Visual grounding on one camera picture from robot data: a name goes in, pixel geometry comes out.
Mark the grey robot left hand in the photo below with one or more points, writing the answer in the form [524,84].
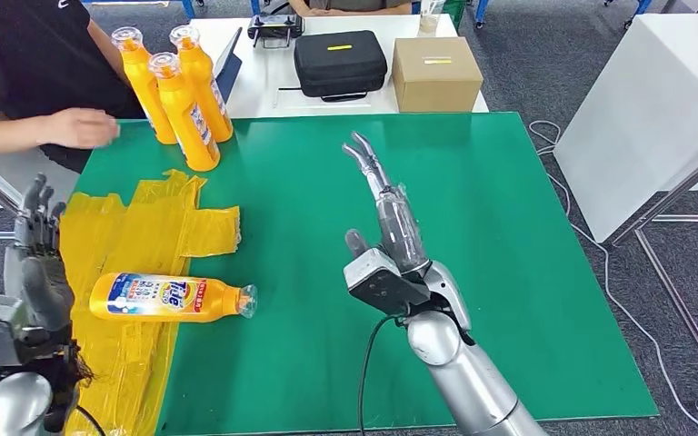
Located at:
[39,283]

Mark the person's right hand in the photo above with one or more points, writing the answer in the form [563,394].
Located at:
[81,127]

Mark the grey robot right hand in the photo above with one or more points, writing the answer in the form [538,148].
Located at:
[397,222]

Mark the orange detergent bottle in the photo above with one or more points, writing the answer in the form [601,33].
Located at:
[168,298]
[147,90]
[204,84]
[185,120]

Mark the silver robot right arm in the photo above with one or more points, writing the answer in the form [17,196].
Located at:
[469,373]

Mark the person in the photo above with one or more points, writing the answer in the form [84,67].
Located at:
[24,60]
[349,6]

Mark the yellow taped cardboard sheet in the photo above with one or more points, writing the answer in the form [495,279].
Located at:
[138,240]

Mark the brown cardboard box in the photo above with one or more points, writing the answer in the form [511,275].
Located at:
[437,83]

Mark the tablet with dark blue cover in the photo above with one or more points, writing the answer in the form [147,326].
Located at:
[230,65]

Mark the yellow rectangular sticker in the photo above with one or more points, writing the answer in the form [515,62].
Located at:
[438,61]
[339,47]

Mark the black carrying case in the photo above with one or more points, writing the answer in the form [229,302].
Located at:
[340,65]

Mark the white desk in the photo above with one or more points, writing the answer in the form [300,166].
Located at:
[265,78]

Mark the clear plastic cup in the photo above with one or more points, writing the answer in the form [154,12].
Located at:
[428,18]

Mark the black handheld controller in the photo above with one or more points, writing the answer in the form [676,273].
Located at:
[275,27]

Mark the large white table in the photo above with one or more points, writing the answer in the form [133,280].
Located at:
[644,113]

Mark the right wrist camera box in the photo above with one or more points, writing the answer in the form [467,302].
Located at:
[382,283]

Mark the short blue metal frame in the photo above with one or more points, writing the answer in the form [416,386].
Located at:
[186,6]

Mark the metal table frame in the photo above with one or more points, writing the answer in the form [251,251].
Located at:
[668,191]

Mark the long blue metal frame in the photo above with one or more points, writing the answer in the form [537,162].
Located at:
[626,5]

